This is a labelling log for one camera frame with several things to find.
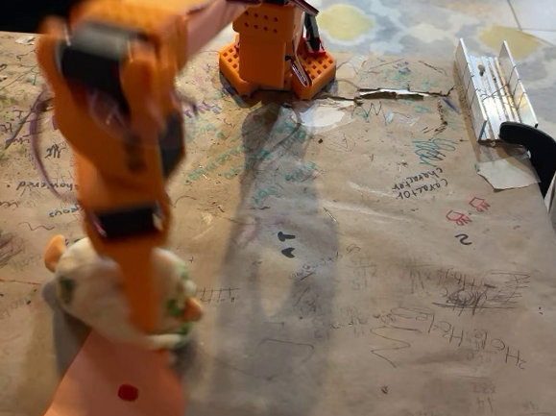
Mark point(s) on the scribbled brown paper cover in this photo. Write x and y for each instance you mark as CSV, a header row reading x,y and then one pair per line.
x,y
398,275

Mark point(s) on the torn tape piece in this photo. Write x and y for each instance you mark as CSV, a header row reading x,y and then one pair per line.
x,y
504,174

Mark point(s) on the black red table clamp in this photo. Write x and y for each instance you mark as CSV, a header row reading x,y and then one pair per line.
x,y
314,33

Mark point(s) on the aluminium channel rail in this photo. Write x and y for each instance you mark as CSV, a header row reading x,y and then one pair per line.
x,y
494,95

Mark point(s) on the pink paper sheet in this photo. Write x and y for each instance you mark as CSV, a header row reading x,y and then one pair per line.
x,y
101,372

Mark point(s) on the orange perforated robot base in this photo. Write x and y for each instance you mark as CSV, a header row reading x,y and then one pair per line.
x,y
229,64

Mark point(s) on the white patterned plush toy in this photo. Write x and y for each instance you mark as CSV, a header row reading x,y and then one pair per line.
x,y
89,284

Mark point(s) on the black curved bracket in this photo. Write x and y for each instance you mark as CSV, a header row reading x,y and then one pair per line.
x,y
538,146

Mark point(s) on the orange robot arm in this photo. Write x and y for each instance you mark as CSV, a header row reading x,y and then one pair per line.
x,y
261,48

